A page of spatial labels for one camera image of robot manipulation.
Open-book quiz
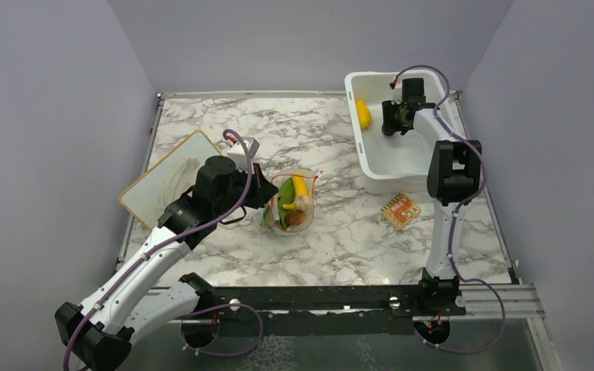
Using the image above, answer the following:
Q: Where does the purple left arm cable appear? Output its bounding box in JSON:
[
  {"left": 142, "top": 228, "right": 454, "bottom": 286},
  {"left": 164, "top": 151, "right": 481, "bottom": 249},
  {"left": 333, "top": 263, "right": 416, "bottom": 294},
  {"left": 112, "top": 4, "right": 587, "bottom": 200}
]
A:
[{"left": 63, "top": 128, "right": 254, "bottom": 371}]

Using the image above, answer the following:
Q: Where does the clear orange zip top bag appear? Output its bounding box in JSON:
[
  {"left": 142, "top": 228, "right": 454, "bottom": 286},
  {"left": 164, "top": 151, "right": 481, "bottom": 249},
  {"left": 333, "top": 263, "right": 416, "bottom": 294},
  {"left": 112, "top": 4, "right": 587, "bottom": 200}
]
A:
[{"left": 259, "top": 168, "right": 322, "bottom": 235}]

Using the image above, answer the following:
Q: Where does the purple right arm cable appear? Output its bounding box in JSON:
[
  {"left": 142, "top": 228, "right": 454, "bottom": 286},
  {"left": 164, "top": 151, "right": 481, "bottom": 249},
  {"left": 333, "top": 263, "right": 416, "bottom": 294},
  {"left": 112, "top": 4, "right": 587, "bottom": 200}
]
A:
[{"left": 390, "top": 65, "right": 508, "bottom": 356}]

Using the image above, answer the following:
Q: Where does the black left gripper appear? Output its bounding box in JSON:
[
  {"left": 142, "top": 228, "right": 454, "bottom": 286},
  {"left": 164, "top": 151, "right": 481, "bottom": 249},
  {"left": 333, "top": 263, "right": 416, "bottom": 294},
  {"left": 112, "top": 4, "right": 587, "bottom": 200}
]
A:
[{"left": 215, "top": 162, "right": 280, "bottom": 216}]

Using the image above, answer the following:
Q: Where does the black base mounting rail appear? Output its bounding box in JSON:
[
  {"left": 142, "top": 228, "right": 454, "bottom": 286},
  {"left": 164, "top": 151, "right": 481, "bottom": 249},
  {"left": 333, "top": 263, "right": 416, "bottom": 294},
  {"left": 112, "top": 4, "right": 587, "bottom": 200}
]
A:
[{"left": 180, "top": 285, "right": 466, "bottom": 337}]

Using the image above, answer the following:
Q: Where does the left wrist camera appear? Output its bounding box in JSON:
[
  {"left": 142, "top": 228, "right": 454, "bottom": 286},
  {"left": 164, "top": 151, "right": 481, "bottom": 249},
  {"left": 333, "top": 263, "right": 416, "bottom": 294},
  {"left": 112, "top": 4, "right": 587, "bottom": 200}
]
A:
[{"left": 226, "top": 137, "right": 260, "bottom": 172}]

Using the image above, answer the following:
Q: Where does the yellow lemon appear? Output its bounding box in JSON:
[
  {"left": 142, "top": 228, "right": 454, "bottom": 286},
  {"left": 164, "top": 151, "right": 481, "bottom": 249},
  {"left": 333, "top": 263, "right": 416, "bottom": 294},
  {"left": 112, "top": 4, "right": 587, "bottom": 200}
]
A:
[{"left": 355, "top": 100, "right": 372, "bottom": 131}]

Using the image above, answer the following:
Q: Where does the white plastic bin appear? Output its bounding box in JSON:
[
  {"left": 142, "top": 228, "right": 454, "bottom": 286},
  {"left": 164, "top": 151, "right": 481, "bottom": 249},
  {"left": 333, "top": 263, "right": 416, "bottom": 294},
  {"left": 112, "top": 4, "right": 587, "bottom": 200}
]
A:
[{"left": 345, "top": 72, "right": 433, "bottom": 194}]

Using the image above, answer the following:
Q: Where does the green leafy vegetable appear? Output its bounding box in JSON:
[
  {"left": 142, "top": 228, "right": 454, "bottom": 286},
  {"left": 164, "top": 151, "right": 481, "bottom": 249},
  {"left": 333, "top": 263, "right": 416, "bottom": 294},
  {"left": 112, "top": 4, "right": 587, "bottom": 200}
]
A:
[{"left": 261, "top": 175, "right": 295, "bottom": 232}]

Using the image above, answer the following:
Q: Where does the white yellow-edged cutting board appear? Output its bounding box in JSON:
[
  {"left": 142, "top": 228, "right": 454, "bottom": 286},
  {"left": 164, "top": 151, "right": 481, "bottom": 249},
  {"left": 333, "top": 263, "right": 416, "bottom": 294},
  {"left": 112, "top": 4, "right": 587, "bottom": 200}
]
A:
[{"left": 119, "top": 130, "right": 221, "bottom": 230}]

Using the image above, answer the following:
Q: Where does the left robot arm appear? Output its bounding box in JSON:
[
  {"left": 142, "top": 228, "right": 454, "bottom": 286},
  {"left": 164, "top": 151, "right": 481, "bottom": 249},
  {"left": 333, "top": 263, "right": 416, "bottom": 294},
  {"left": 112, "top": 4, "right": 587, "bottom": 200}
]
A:
[{"left": 54, "top": 155, "right": 278, "bottom": 370}]

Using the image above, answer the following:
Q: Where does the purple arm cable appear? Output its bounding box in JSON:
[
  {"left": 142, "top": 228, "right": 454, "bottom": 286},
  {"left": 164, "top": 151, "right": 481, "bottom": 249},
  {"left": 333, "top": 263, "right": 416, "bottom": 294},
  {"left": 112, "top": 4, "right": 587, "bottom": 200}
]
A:
[
  {"left": 390, "top": 65, "right": 508, "bottom": 356},
  {"left": 63, "top": 128, "right": 254, "bottom": 371}
]

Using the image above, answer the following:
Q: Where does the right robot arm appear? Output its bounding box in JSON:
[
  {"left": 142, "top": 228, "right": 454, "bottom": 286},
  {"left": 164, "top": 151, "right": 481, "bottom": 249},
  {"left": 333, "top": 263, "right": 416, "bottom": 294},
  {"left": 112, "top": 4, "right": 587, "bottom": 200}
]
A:
[{"left": 381, "top": 78, "right": 482, "bottom": 315}]

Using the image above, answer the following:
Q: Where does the yellow banana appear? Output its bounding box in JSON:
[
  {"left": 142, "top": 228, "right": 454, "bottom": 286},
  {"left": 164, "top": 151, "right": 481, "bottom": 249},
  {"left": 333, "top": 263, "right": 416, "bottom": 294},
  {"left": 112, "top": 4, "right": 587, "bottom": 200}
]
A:
[{"left": 282, "top": 175, "right": 310, "bottom": 211}]

